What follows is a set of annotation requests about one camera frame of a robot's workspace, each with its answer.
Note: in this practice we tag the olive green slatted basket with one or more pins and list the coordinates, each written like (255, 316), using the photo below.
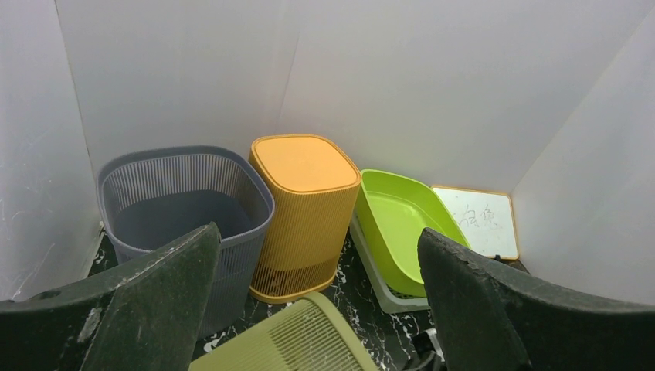
(310, 334)

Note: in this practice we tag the small whiteboard orange frame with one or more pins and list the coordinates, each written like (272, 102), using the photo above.
(485, 218)

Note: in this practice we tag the white perforated plastic tray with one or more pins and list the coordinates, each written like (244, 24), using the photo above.
(389, 301)

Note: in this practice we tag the lime green plastic tub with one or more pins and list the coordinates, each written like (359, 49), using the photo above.
(392, 211)

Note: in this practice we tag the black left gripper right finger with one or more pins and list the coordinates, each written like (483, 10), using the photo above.
(490, 316)

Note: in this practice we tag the orange slatted plastic basket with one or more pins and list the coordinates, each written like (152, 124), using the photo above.
(315, 186)

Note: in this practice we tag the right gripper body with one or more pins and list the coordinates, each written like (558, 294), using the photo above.
(427, 350)

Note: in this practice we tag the grey slatted plastic basket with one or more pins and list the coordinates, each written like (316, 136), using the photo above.
(150, 198)

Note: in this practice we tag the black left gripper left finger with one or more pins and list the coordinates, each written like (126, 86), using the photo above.
(144, 314)

